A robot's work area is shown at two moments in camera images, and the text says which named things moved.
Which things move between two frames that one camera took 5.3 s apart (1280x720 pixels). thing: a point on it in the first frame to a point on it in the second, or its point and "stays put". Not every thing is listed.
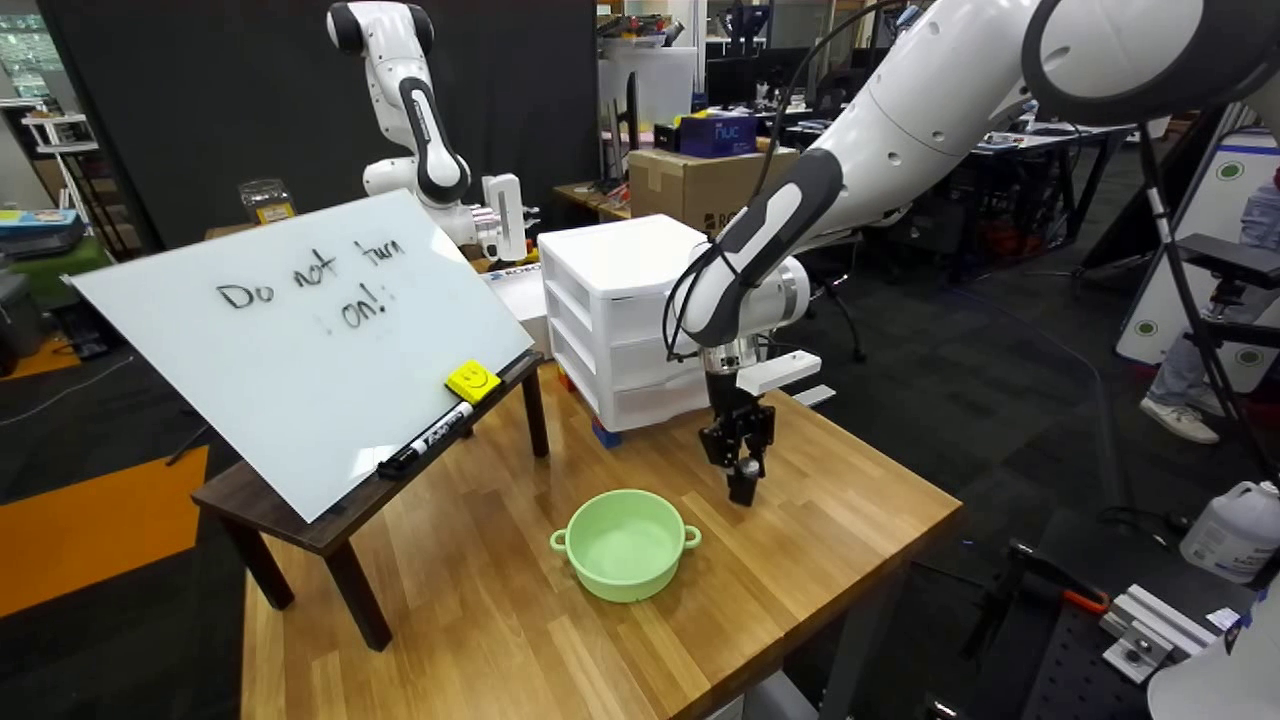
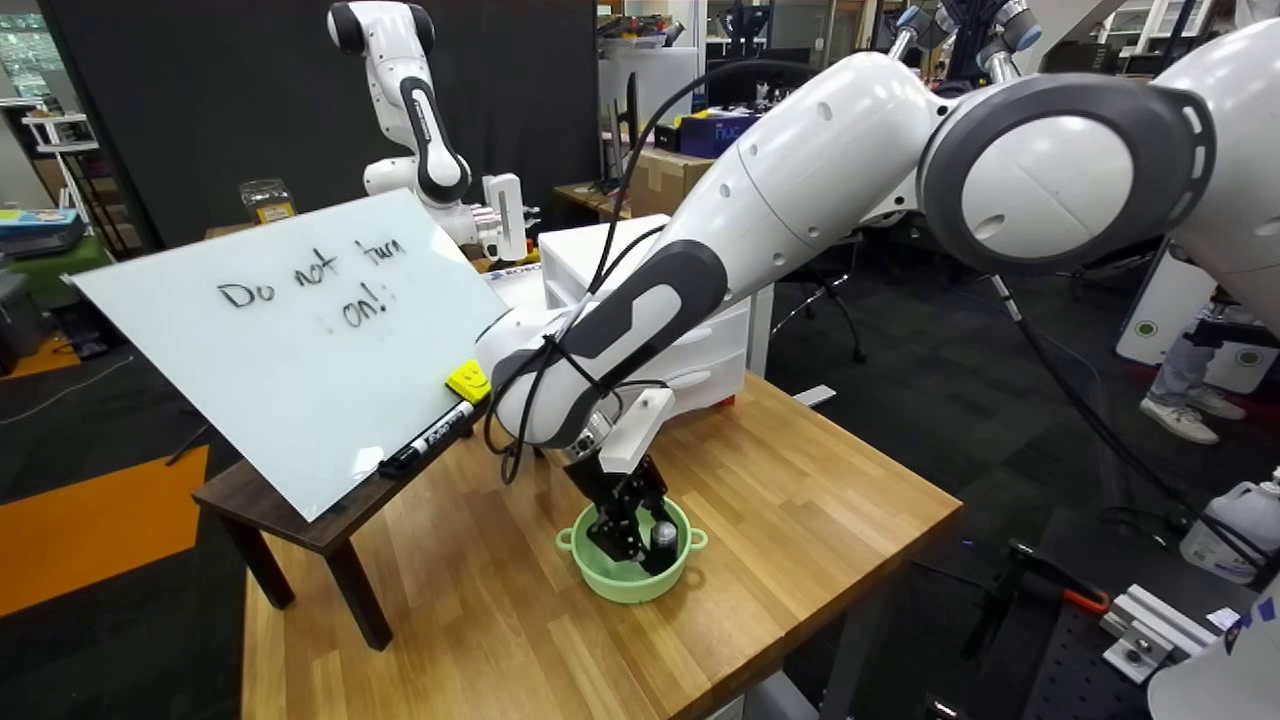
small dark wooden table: (263, 520) stays put
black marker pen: (426, 443) stays put
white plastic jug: (1239, 534) stays put
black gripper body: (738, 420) to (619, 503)
